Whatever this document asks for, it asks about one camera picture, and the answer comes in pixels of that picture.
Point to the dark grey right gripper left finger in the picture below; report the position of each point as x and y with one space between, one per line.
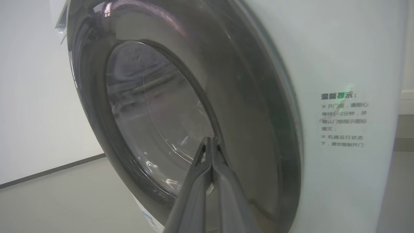
194 200

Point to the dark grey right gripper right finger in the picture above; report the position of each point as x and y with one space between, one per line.
233 207

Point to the black round glass washer door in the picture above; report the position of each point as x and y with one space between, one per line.
252 113

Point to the white front-load washing machine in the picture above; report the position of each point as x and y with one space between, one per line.
339 48

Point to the blue energy label sticker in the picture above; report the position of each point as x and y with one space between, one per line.
150 216

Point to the printed warning text label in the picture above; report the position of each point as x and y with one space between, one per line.
344 119

